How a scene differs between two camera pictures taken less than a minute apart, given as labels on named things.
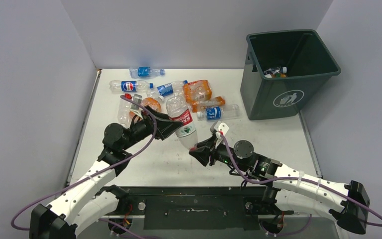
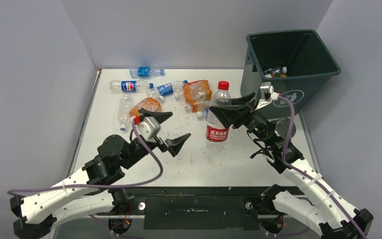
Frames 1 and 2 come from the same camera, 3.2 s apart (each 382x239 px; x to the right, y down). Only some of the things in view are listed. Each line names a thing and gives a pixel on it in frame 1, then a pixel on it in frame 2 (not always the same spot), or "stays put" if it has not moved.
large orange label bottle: (198, 91) stays put
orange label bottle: (217, 101) stays put
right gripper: (204, 155) to (229, 114)
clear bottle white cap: (177, 107) to (217, 135)
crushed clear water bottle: (283, 69) stays put
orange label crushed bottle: (151, 102) stays put
